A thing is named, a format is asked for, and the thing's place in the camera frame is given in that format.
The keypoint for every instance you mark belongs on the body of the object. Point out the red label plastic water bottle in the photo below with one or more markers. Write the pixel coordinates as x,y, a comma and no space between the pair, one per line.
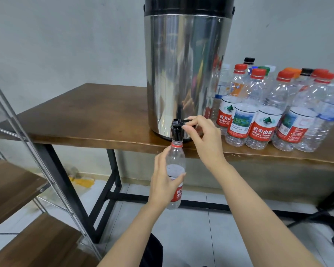
176,163

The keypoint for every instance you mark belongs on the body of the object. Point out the wooden metal shelf rack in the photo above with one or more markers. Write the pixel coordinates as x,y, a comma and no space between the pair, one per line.
11,186

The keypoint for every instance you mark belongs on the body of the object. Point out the person's right hand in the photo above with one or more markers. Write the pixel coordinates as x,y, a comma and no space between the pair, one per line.
211,144

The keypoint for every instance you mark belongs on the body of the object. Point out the yellow debris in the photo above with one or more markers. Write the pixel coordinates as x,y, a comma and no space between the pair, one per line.
82,181

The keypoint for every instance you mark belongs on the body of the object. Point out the cluster of plastic bottles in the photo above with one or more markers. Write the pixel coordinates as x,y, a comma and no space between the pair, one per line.
267,114

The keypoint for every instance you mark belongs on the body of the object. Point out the person's left forearm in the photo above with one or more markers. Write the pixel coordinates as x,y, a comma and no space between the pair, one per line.
136,239

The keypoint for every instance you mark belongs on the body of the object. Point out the black metal table frame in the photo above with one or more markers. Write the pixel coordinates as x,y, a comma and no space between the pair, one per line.
200,204

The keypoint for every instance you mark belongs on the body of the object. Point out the stainless steel water dispenser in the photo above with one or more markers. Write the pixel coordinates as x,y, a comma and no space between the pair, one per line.
183,69

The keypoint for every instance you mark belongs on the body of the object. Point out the person's left hand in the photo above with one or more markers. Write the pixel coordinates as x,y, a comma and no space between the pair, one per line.
161,189

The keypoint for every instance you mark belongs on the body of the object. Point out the person's black trouser leg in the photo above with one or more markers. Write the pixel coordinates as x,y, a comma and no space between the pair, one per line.
151,253

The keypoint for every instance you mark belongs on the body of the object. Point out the person's right forearm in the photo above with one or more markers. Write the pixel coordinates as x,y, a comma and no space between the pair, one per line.
261,225

